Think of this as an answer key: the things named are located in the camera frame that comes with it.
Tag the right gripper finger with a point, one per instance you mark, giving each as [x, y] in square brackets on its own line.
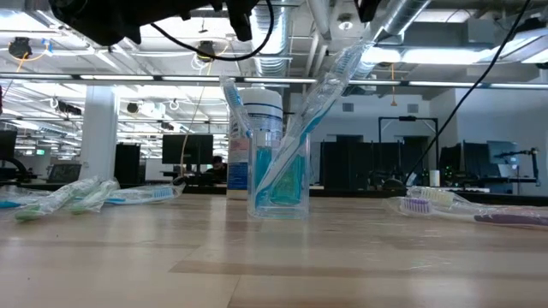
[367, 9]

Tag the white ceiling pipe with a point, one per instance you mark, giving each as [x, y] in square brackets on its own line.
[319, 21]

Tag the black computer monitor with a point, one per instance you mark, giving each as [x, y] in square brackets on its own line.
[188, 149]
[7, 145]

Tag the dark laptop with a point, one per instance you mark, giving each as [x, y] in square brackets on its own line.
[64, 173]

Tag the clear acrylic organizer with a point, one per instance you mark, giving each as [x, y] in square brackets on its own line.
[278, 214]

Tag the white smoke detector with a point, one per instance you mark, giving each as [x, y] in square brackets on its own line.
[345, 23]

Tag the silver spiral ceiling duct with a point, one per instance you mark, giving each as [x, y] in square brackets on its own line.
[276, 25]

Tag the black ceiling camera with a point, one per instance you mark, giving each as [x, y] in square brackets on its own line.
[20, 47]

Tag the silver slanted ceiling duct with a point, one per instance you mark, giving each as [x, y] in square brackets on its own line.
[402, 17]

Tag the purple white toothbrush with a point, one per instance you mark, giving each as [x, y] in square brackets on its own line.
[415, 206]

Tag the dark ceiling device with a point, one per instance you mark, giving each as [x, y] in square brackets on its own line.
[206, 49]

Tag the white building column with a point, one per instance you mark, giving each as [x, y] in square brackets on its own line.
[98, 128]

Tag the white paper roll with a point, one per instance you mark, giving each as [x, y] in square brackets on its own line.
[434, 179]

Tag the dark monitor pair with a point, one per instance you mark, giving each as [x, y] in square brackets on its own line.
[454, 162]

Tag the orange white toothbrush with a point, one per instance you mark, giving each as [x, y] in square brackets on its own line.
[434, 196]

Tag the black stand frame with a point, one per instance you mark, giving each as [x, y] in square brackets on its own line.
[406, 118]

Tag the person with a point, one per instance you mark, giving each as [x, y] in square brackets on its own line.
[218, 164]

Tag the bright ceiling light panel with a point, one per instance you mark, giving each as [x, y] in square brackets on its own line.
[428, 55]

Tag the green white toothbrush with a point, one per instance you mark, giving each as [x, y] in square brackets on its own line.
[30, 212]
[85, 205]

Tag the white wipes canister blue label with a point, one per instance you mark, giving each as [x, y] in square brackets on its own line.
[261, 111]

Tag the grey computer monitor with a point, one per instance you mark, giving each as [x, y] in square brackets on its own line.
[503, 156]

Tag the dark tower cabinet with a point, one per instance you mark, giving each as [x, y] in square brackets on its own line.
[127, 162]

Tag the long linear light strip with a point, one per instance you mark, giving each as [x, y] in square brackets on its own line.
[115, 77]

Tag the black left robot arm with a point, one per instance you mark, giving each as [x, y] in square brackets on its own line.
[98, 21]

